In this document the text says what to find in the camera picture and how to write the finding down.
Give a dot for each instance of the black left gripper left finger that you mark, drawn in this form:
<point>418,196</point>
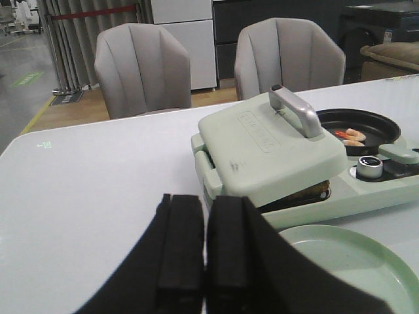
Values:
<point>164,271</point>

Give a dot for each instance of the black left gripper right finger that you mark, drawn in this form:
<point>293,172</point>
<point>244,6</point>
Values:
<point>252,269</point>

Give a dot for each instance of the mint green breakfast maker lid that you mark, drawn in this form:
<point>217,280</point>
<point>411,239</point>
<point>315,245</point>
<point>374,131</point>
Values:
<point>266,148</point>

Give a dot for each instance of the orange white shrimp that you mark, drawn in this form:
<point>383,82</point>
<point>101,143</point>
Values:
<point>351,137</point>

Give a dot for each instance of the mint green breakfast maker base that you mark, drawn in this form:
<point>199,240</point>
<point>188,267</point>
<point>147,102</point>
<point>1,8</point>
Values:
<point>343,195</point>

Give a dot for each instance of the mint green round plate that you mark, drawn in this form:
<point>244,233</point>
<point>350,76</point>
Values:
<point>360,261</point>

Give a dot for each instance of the left silver control knob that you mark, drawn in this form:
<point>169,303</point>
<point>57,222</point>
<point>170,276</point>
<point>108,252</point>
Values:
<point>369,167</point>

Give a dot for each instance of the round black frying pan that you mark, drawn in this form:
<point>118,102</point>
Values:
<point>378,129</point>

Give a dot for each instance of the left grey upholstered chair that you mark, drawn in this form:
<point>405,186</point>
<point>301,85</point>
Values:
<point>142,68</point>

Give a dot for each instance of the grey upholstered chair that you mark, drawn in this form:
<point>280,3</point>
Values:
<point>313,61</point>
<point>142,68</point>

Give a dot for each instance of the right grey upholstered chair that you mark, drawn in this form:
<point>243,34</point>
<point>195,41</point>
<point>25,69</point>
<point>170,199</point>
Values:
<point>313,61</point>

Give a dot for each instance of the beige cushion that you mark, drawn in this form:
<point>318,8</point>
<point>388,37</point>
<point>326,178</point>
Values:
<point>388,60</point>

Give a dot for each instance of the white cabinet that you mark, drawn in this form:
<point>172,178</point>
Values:
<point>191,23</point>

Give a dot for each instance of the dark appliance on right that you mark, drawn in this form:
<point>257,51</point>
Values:
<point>376,24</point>

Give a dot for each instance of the red barrier belt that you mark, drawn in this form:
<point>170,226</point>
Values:
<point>94,13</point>

